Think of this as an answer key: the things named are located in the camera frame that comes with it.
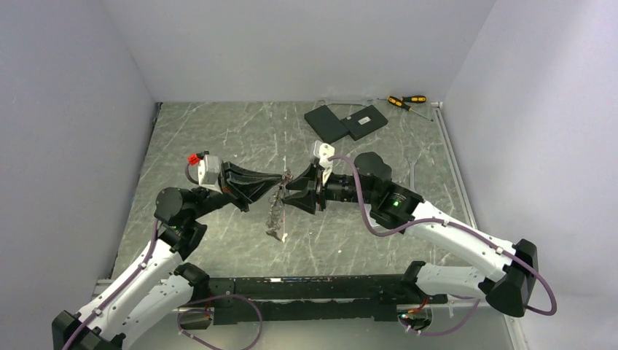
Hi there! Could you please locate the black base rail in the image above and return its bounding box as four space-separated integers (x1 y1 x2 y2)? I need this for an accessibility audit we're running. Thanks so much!
189 274 447 325

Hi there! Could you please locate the small black box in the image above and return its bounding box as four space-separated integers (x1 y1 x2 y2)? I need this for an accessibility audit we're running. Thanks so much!
341 105 388 141

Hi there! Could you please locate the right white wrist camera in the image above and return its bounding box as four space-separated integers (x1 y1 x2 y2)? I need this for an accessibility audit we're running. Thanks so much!
312 140 335 184

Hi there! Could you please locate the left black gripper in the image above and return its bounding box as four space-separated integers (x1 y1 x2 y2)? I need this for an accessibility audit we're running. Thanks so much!
187 159 282 221

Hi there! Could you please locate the metal keyring with keys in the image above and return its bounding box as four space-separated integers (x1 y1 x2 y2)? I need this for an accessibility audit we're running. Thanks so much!
265 168 293 242

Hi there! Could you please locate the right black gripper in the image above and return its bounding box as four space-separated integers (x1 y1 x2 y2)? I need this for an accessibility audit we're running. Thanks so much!
282 163 377 214

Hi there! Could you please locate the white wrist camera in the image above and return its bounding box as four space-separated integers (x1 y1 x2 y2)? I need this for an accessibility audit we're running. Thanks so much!
312 140 335 184
184 151 223 193

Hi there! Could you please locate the orange black screwdriver back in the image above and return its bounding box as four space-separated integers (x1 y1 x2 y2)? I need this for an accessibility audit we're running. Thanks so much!
383 96 427 104

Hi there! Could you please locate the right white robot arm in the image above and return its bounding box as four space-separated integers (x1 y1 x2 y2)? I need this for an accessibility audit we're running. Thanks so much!
283 152 540 317

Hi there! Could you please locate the large black box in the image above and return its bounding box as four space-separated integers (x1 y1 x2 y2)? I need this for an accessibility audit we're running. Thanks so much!
304 106 349 144

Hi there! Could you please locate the silver wrench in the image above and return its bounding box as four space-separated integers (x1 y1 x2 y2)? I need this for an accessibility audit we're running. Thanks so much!
407 157 417 191

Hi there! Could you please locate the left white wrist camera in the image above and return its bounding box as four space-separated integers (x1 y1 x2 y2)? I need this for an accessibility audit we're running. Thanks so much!
184 151 223 193

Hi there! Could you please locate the orange black screwdriver front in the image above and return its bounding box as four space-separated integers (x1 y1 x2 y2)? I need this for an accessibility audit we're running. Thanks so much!
389 102 434 122

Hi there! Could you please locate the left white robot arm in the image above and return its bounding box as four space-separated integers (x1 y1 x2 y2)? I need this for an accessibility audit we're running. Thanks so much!
52 157 282 349

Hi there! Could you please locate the orange black screwdriver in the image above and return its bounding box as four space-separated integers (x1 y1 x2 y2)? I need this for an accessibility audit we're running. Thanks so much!
389 102 434 122
383 96 427 104

